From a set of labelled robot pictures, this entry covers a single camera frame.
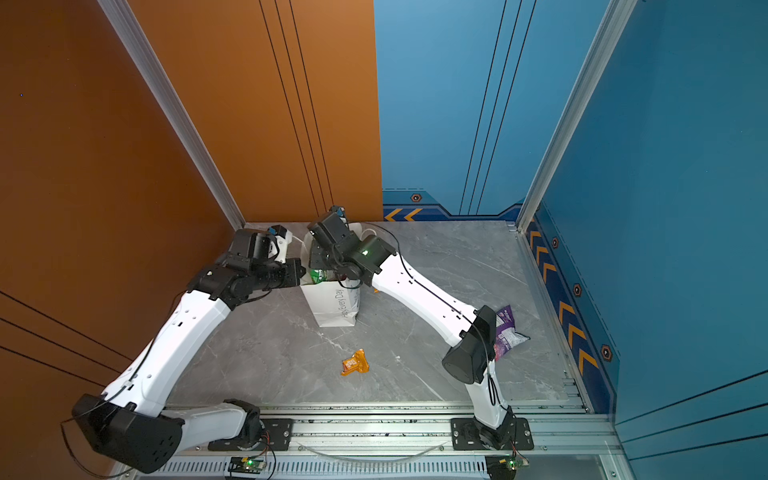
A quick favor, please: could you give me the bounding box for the green white snack bag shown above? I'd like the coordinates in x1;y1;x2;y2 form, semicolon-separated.
309;269;337;284

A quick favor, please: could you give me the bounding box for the white paper bag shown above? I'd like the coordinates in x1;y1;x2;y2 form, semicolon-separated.
300;233;361;328

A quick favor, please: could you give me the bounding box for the small orange candy wrapper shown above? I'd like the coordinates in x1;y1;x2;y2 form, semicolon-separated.
341;349;370;376

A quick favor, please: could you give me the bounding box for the purple white snack bag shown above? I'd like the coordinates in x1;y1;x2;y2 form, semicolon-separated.
494;305;530;360

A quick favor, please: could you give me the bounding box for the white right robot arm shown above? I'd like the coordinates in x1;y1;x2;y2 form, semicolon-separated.
308;209;516;450

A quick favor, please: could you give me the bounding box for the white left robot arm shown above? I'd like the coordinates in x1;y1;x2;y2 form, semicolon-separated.
72;225;305;473

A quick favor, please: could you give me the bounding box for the left green circuit board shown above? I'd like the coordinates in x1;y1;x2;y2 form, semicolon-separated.
227;456;268;478

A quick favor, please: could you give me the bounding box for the green circuit board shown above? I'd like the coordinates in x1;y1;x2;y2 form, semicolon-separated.
227;456;268;478
485;454;530;480

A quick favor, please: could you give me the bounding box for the right green circuit board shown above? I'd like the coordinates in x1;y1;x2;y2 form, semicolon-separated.
485;454;530;480

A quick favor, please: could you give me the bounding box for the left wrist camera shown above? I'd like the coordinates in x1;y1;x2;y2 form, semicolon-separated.
267;225;293;263

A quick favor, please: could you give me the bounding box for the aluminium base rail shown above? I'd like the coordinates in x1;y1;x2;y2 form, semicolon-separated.
151;397;633;479

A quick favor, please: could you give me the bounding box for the left aluminium corner post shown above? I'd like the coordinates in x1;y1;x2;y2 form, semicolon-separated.
98;0;246;229

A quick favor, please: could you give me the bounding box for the aluminium corner post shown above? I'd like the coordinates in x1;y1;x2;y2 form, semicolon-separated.
516;0;637;234
98;0;246;229

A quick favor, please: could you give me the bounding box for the right aluminium corner post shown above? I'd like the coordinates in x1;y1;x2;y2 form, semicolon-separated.
516;0;637;234

